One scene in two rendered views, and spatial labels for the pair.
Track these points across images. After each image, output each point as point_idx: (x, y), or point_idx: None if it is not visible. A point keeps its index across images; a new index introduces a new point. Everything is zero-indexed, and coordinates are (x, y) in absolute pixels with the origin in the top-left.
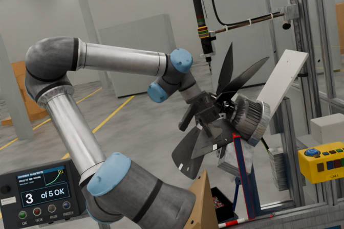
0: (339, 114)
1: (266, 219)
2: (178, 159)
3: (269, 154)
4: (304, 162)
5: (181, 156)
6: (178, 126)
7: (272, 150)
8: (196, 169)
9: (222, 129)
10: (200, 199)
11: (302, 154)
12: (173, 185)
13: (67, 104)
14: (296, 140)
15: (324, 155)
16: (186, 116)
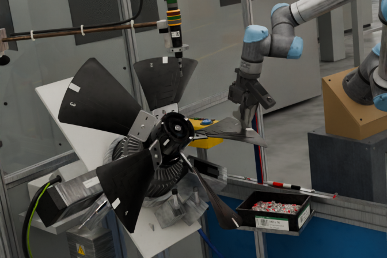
0: (34, 181)
1: (253, 180)
2: (228, 218)
3: (94, 248)
4: None
5: (224, 210)
6: (272, 102)
7: (97, 234)
8: (231, 209)
9: (217, 128)
10: (348, 69)
11: (211, 124)
12: (353, 71)
13: None
14: (56, 231)
15: (208, 119)
16: (265, 90)
